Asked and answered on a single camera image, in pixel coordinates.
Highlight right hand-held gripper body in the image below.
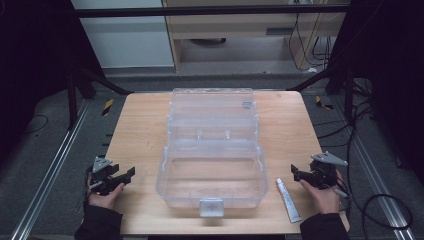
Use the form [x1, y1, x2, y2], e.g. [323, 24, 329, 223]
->
[308, 151, 349, 190]

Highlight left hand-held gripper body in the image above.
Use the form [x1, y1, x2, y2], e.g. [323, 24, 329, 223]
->
[87, 155, 125, 197]

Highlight white ointment tube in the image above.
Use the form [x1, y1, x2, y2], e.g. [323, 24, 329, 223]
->
[275, 177, 303, 224]

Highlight clear plastic storage box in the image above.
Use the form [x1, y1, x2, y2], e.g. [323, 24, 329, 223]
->
[155, 87, 269, 218]

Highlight person's left hand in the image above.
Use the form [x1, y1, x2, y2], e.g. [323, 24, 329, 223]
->
[86, 177, 126, 211]

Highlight person's right hand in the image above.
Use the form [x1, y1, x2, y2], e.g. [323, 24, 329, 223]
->
[298, 169, 342, 215]

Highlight wooden desk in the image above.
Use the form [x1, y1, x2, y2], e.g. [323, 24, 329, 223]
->
[103, 90, 350, 236]

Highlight black and yellow tape strip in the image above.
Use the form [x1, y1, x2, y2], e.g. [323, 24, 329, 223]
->
[315, 95, 334, 111]
[101, 98, 115, 117]

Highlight black metal stand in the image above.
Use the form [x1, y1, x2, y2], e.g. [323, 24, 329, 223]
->
[287, 64, 355, 125]
[65, 64, 134, 131]

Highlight black curtain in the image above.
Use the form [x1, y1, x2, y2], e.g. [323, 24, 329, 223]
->
[328, 0, 424, 184]
[0, 0, 104, 161]

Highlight white cabinet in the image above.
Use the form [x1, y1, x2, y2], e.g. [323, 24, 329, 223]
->
[70, 0, 175, 69]

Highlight aluminium floor rail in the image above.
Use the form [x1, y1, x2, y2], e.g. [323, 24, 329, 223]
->
[333, 99, 416, 240]
[10, 99, 91, 240]

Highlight black cable loop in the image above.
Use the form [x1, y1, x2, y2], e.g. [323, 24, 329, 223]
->
[361, 193, 414, 231]

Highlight thin black floor cable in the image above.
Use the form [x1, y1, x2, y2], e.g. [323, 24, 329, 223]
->
[23, 114, 50, 135]

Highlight hanging black cables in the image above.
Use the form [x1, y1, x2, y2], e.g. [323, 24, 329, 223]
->
[288, 13, 334, 72]

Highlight black metal frame bar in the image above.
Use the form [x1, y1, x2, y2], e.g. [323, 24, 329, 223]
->
[74, 4, 351, 19]

